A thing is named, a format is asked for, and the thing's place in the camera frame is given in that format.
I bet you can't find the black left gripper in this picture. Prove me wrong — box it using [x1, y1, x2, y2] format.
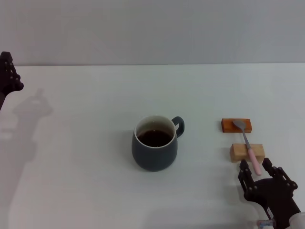
[0, 51, 24, 112]

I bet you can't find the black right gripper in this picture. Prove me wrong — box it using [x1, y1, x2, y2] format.
[237, 157, 302, 229]

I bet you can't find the pink handled metal spoon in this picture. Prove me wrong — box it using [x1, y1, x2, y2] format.
[233, 120, 263, 177]

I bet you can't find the dark grey ceramic cup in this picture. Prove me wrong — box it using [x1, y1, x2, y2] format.
[131, 115, 185, 172]

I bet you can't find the light wooden arch block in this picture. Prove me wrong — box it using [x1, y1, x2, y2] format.
[230, 143, 265, 165]

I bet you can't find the reddish brown wooden block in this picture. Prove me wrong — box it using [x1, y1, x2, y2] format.
[221, 118, 253, 134]

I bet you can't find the dark coffee liquid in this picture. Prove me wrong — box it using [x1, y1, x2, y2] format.
[137, 129, 173, 147]

